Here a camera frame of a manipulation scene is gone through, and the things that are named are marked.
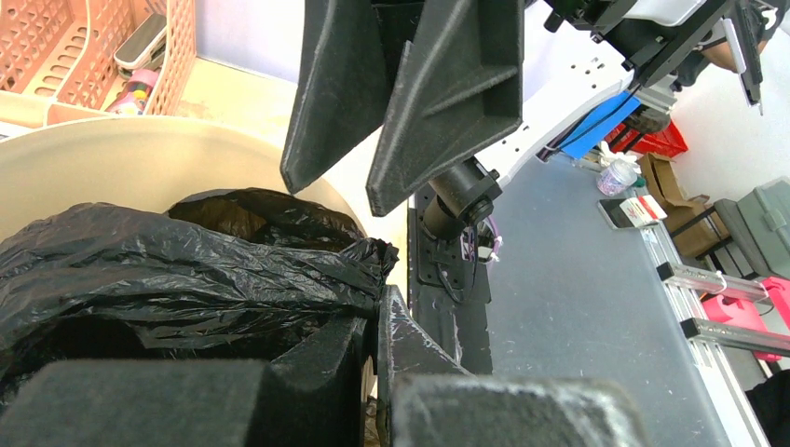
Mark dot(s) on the pink small item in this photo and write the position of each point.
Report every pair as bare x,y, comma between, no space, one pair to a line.
134,97

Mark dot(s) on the beige round trash bin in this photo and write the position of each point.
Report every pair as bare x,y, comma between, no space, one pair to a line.
143,163

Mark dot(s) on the red plastic crate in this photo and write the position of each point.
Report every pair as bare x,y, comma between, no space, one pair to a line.
668,142

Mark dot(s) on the black plastic trash bag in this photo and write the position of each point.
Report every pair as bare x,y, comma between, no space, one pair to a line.
244,274

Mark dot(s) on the clear plastic cup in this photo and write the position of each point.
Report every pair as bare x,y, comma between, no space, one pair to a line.
617,177

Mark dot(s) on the cardboard box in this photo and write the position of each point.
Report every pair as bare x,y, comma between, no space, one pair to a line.
680,209

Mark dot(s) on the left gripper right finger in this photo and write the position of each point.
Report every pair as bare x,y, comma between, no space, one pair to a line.
426,398

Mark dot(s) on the small white red box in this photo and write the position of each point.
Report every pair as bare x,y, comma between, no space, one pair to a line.
641,211

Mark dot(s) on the person in background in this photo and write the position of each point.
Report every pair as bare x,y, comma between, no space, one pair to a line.
753,24

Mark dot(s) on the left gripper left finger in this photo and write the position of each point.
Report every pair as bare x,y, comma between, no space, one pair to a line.
90,382

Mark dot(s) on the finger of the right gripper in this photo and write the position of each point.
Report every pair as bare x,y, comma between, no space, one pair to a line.
458,89
350,58

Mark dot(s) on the pink red device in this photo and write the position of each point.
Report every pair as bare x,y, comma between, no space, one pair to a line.
724,307

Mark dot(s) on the aluminium frame rail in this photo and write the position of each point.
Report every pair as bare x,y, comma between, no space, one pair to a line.
685,287

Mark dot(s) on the orange plastic file organizer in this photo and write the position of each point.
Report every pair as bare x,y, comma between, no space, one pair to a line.
57,57

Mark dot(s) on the green grey toolbox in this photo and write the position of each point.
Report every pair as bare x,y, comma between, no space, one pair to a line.
759,224

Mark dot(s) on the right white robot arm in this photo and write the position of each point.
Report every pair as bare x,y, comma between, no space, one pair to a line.
647,39

